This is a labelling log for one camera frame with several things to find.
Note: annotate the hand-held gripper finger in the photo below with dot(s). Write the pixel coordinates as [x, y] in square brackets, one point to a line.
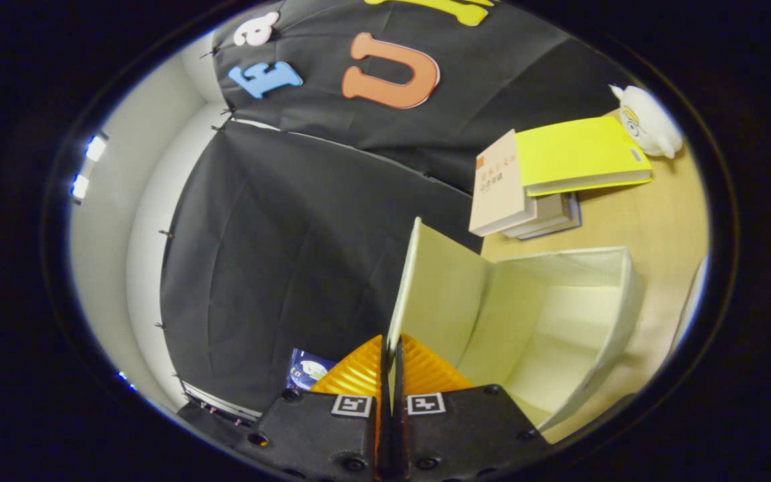
[399, 435]
[383, 435]

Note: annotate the cream fabric storage box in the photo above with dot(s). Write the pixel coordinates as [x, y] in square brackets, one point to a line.
[559, 321]

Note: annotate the black backdrop cloth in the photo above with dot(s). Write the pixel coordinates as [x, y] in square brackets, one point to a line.
[292, 254]

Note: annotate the beige book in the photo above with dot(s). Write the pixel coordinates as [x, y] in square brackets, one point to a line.
[496, 187]

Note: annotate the grey book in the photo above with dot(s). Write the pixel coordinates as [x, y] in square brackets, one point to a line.
[549, 214]

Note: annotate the yellow book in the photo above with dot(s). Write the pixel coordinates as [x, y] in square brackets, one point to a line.
[573, 150]

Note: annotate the long ceiling light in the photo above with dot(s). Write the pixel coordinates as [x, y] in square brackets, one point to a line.
[79, 186]

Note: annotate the white plush toy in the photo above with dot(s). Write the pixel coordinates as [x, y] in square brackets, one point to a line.
[650, 124]

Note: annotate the small ceiling light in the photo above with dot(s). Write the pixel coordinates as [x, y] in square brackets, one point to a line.
[95, 147]

